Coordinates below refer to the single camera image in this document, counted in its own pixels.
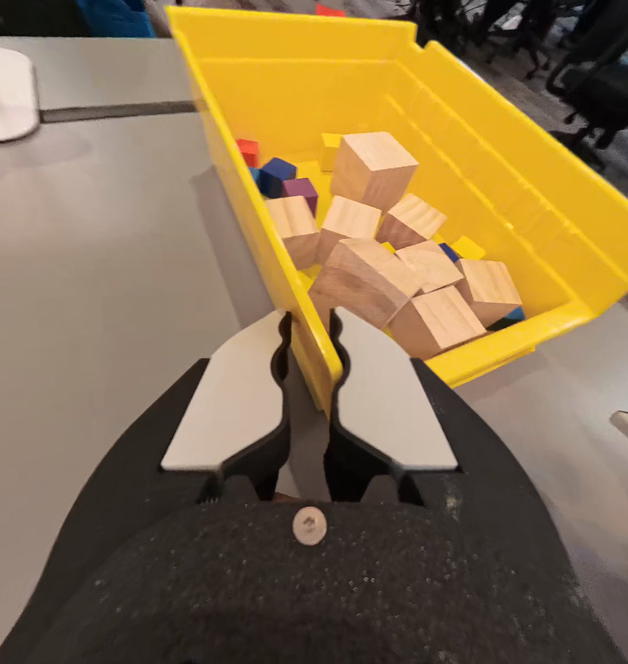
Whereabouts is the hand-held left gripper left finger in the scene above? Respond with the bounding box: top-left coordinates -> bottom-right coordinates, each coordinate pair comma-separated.
161,310 -> 293,501

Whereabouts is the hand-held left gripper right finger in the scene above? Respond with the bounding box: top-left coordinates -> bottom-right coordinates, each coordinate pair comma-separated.
323,306 -> 459,502

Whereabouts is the pile of wooden coloured cubes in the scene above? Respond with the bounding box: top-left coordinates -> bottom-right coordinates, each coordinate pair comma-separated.
236,131 -> 526,360

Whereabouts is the yellow plastic bin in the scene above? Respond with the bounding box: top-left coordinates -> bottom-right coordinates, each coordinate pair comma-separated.
166,5 -> 628,418

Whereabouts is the black office chair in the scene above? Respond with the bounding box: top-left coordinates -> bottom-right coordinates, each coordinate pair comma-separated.
418,0 -> 553,79
544,0 -> 628,172

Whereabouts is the blue plastic container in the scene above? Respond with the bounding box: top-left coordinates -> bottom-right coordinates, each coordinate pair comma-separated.
75,0 -> 156,38

